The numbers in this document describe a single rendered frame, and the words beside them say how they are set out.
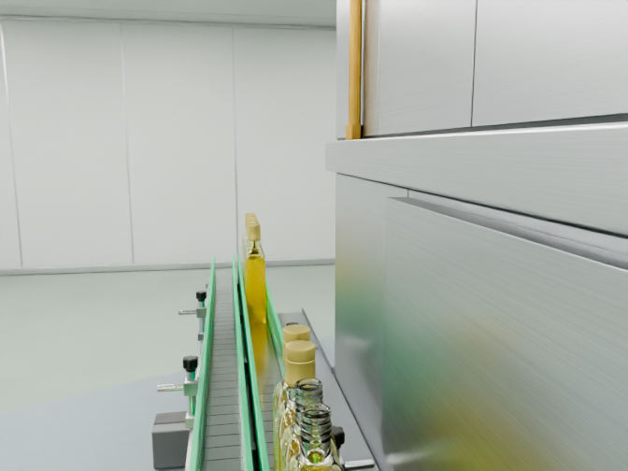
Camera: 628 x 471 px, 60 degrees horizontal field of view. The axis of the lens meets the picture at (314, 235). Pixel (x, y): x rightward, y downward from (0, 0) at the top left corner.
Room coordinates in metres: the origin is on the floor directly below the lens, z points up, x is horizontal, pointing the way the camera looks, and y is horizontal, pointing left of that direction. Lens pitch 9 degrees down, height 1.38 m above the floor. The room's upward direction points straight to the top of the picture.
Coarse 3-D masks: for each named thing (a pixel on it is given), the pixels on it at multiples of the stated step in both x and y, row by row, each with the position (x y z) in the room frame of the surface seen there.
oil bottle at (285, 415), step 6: (282, 402) 0.60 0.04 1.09; (282, 408) 0.58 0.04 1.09; (288, 408) 0.57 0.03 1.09; (276, 414) 0.59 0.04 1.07; (282, 414) 0.57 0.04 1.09; (288, 414) 0.57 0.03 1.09; (294, 414) 0.56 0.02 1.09; (276, 420) 0.59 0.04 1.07; (282, 420) 0.56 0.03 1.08; (288, 420) 0.56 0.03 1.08; (294, 420) 0.56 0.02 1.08; (276, 426) 0.59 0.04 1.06; (282, 426) 0.56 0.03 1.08; (276, 432) 0.59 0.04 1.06; (282, 432) 0.56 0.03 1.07; (276, 438) 0.59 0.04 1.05; (276, 444) 0.59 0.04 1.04; (276, 450) 0.59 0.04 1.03; (276, 456) 0.59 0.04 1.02; (276, 462) 0.59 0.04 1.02; (276, 468) 0.59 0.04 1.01
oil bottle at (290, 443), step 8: (288, 432) 0.53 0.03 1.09; (296, 432) 0.52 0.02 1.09; (280, 440) 0.54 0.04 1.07; (288, 440) 0.52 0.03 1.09; (296, 440) 0.51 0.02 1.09; (280, 448) 0.54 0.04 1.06; (288, 448) 0.51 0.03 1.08; (296, 448) 0.50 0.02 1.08; (336, 448) 0.52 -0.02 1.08; (280, 456) 0.54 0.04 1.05; (288, 456) 0.50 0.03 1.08; (280, 464) 0.54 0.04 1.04
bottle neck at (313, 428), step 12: (312, 408) 0.48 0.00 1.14; (324, 408) 0.48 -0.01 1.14; (300, 420) 0.47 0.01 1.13; (312, 420) 0.46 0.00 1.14; (324, 420) 0.46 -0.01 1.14; (312, 432) 0.46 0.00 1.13; (324, 432) 0.46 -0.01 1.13; (312, 444) 0.46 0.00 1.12; (324, 444) 0.46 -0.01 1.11; (300, 456) 0.47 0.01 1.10; (312, 456) 0.46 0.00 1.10; (324, 456) 0.46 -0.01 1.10
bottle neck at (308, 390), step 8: (296, 384) 0.53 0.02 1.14; (304, 384) 0.54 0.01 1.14; (312, 384) 0.54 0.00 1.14; (320, 384) 0.53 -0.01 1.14; (296, 392) 0.52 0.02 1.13; (304, 392) 0.52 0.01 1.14; (312, 392) 0.52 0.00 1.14; (320, 392) 0.52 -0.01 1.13; (296, 400) 0.52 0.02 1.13; (304, 400) 0.52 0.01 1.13; (312, 400) 0.52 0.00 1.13; (320, 400) 0.52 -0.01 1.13; (296, 408) 0.52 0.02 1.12; (296, 416) 0.52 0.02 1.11; (296, 424) 0.52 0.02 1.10
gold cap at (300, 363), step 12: (288, 348) 0.58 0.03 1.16; (300, 348) 0.58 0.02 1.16; (312, 348) 0.58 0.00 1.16; (288, 360) 0.58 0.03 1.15; (300, 360) 0.57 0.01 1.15; (312, 360) 0.58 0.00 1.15; (288, 372) 0.58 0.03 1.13; (300, 372) 0.57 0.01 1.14; (312, 372) 0.58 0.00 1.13; (288, 384) 0.57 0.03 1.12
